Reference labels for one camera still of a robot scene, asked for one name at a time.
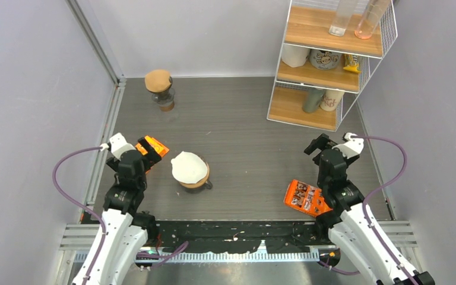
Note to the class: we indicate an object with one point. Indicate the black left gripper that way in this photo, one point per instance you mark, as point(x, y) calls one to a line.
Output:
point(152, 156)

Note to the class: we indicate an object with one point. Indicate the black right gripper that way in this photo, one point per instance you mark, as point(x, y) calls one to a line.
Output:
point(322, 142)

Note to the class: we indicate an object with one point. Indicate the white paper coffee filter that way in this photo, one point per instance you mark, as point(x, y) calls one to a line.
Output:
point(186, 170)

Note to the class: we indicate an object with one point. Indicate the brown paper coffee filter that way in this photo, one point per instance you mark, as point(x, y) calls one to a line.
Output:
point(158, 80)

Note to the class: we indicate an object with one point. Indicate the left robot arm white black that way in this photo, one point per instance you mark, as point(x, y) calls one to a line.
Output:
point(123, 230)

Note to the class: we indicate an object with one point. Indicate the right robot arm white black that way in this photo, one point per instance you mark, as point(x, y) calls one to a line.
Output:
point(350, 224)

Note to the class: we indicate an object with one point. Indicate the orange sponge box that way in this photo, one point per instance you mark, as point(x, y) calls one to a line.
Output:
point(153, 143)

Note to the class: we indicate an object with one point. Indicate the cream printed cup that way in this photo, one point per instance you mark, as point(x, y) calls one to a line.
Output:
point(331, 100)

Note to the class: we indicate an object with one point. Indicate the grey green bottle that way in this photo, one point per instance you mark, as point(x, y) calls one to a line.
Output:
point(313, 100)

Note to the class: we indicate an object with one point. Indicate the orange snack packet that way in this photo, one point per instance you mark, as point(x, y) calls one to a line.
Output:
point(305, 198)

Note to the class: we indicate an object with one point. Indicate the yellow snack bag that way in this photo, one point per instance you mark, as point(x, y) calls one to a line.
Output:
point(351, 63)

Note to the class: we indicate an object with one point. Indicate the clear glass bottle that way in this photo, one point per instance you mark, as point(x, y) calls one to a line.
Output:
point(345, 10)

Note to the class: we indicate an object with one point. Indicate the pink tinted glass bottle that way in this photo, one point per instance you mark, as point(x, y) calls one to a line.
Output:
point(371, 17)

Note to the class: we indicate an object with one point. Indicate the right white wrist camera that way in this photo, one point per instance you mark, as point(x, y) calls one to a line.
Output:
point(352, 146)

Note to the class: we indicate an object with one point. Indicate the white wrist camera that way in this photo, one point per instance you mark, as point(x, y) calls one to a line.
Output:
point(352, 146)
point(117, 145)

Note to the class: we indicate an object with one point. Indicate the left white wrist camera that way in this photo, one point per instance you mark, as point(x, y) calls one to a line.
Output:
point(117, 145)

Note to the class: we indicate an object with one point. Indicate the white wire wooden shelf rack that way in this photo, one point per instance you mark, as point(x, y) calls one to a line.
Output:
point(319, 76)

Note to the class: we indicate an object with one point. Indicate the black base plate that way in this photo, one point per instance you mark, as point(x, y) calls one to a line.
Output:
point(237, 236)

